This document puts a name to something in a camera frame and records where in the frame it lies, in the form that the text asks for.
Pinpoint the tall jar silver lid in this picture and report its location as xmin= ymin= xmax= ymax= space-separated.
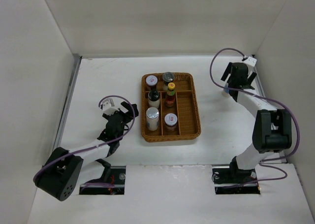
xmin=221 ymin=85 xmax=230 ymax=97

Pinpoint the white jar silver lid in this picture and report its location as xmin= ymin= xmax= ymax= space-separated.
xmin=146 ymin=107 xmax=159 ymax=131

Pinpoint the dark sauce bottle black cap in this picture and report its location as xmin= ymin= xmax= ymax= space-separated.
xmin=148 ymin=89 xmax=160 ymax=109

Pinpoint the spice jar white red lid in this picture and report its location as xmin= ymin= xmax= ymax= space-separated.
xmin=145 ymin=75 xmax=158 ymax=88
xmin=164 ymin=113 xmax=178 ymax=131

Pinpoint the red chili sauce bottle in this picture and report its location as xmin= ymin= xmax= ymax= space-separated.
xmin=165 ymin=82 xmax=176 ymax=107

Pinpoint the clear top salt grinder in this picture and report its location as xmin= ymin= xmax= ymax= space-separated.
xmin=162 ymin=72 xmax=174 ymax=91

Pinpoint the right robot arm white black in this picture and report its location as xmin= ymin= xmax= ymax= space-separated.
xmin=221 ymin=63 xmax=292 ymax=183

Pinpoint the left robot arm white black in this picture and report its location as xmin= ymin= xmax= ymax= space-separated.
xmin=33 ymin=101 xmax=139 ymax=201

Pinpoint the brown wicker basket tray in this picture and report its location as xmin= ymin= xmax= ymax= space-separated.
xmin=139 ymin=72 xmax=201 ymax=142

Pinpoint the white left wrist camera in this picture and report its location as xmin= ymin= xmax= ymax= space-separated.
xmin=99 ymin=98 xmax=119 ymax=116

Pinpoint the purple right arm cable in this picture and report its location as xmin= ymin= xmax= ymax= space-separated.
xmin=209 ymin=48 xmax=301 ymax=188

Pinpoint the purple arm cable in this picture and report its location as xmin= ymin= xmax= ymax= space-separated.
xmin=33 ymin=95 xmax=136 ymax=188
xmin=209 ymin=48 xmax=301 ymax=188

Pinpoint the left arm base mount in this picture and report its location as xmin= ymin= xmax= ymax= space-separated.
xmin=79 ymin=159 xmax=126 ymax=195

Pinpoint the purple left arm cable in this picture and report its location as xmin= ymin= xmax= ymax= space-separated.
xmin=33 ymin=95 xmax=136 ymax=188

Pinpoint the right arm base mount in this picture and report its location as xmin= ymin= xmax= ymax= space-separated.
xmin=212 ymin=165 xmax=260 ymax=195

